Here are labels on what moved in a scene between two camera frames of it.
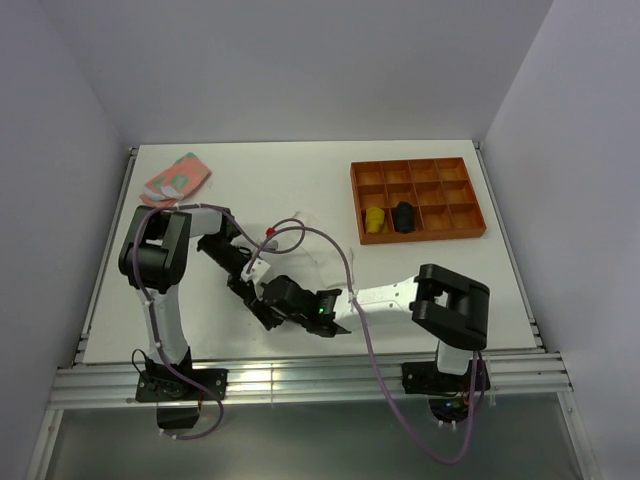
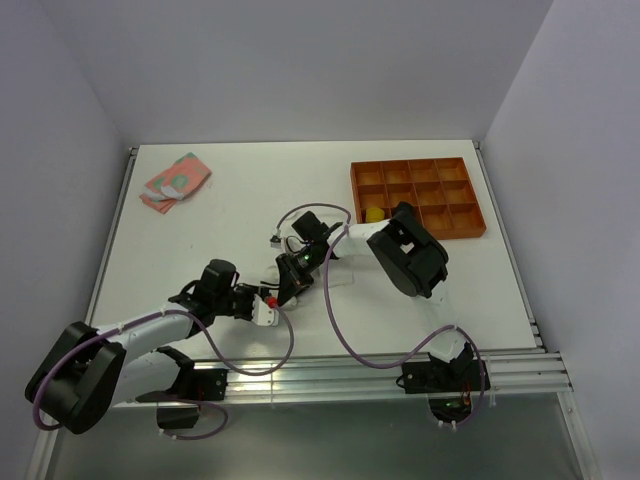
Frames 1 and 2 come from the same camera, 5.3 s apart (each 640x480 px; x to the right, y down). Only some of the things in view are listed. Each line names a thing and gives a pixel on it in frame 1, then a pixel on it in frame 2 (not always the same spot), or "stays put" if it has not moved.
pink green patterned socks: x=174 y=184 stays put
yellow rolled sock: x=375 y=217 stays put
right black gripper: x=262 y=288 → x=292 y=281
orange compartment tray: x=414 y=199 stays put
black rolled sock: x=404 y=221 stays put
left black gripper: x=238 y=284 → x=250 y=290
